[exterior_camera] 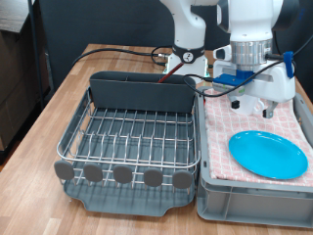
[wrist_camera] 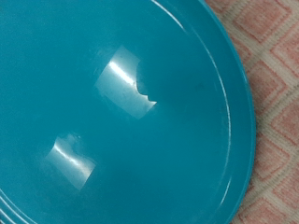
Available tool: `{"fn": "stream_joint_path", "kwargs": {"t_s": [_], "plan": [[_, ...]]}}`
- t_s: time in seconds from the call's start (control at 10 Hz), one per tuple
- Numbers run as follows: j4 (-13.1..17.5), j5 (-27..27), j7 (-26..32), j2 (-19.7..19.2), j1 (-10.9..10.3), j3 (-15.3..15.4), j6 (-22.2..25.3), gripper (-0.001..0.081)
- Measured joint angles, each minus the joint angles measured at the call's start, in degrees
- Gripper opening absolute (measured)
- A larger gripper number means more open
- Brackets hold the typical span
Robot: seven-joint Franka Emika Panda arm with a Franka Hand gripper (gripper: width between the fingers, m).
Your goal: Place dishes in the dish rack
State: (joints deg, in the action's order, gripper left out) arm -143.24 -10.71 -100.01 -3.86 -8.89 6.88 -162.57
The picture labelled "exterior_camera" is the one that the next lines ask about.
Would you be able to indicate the grey plastic crate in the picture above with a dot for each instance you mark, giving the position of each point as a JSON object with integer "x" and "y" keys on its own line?
{"x": 254, "y": 205}

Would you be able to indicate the wooden cabinet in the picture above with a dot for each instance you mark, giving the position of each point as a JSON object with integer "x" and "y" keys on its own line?
{"x": 16, "y": 81}

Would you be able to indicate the dark grey cutlery caddy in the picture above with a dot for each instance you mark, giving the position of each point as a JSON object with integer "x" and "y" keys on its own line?
{"x": 140, "y": 94}

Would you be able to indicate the pink checked dish cloth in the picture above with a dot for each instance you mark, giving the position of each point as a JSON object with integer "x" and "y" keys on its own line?
{"x": 221, "y": 130}

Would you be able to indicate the blue plastic plate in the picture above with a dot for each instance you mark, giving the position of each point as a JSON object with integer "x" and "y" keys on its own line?
{"x": 267, "y": 155}

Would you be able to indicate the black metal pole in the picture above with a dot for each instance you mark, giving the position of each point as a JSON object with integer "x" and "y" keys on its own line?
{"x": 35, "y": 49}

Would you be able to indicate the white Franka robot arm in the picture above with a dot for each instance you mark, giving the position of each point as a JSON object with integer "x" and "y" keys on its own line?
{"x": 251, "y": 19}

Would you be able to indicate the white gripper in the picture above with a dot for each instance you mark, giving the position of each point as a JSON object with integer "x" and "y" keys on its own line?
{"x": 277, "y": 84}

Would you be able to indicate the wrist camera on blue mount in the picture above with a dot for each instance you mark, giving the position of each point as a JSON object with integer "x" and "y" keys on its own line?
{"x": 231, "y": 83}

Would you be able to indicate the grey plastic drain tray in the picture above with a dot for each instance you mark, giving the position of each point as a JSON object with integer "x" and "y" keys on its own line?
{"x": 130, "y": 202}

